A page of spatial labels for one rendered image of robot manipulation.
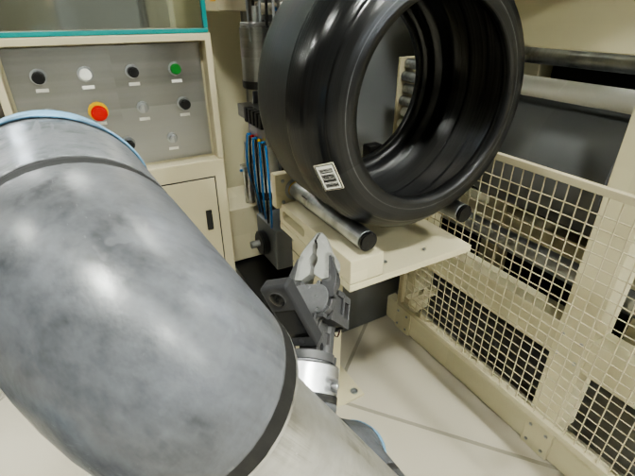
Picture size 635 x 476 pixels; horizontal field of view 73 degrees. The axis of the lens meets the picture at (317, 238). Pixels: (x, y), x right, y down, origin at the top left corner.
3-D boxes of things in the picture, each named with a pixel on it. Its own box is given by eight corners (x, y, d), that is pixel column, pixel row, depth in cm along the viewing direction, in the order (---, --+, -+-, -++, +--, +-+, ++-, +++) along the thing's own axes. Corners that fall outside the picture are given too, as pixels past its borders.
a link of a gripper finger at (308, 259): (317, 246, 78) (312, 295, 74) (300, 232, 73) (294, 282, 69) (333, 244, 76) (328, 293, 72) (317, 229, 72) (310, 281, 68)
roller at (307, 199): (284, 193, 115) (291, 178, 114) (297, 197, 118) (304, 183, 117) (356, 248, 88) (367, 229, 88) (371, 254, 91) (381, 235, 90)
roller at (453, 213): (381, 161, 127) (386, 173, 130) (369, 169, 126) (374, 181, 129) (471, 201, 101) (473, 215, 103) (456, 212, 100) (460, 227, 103)
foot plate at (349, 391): (273, 375, 175) (272, 371, 174) (329, 352, 187) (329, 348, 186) (303, 424, 155) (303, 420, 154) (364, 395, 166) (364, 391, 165)
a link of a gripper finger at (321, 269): (333, 244, 76) (328, 293, 72) (317, 229, 72) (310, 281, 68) (348, 242, 75) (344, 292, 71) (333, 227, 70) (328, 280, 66)
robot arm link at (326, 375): (264, 388, 61) (322, 391, 57) (268, 353, 63) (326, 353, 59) (296, 397, 68) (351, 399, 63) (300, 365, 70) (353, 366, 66)
